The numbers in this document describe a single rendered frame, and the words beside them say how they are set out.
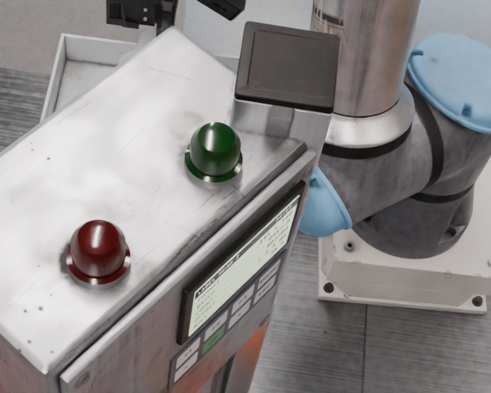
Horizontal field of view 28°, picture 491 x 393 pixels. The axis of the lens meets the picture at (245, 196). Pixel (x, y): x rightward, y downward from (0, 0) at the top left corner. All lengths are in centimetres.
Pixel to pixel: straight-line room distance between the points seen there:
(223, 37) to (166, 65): 89
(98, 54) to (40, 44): 115
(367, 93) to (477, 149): 18
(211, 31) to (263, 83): 93
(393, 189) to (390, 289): 25
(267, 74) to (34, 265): 13
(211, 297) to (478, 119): 52
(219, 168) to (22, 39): 205
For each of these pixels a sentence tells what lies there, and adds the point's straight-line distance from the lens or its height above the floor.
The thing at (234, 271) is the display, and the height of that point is 144.
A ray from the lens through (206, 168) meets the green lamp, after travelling 42.
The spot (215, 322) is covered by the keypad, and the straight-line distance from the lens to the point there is 50.
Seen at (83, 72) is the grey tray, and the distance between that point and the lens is 130.
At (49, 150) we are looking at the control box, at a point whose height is 148.
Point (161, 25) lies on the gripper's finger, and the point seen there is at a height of 97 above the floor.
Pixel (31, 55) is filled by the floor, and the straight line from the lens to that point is 242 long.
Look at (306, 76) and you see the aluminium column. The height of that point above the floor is 150.
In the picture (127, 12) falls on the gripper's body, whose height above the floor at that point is 97.
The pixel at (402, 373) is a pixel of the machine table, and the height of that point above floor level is 83.
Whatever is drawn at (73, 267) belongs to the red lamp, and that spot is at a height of 148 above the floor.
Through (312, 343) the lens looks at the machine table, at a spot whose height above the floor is 83.
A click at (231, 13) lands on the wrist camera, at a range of 117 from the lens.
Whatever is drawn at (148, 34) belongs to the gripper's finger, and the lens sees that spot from 119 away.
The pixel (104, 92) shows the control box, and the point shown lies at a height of 147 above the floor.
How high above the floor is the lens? 183
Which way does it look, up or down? 57 degrees down
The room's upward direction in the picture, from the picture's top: 11 degrees clockwise
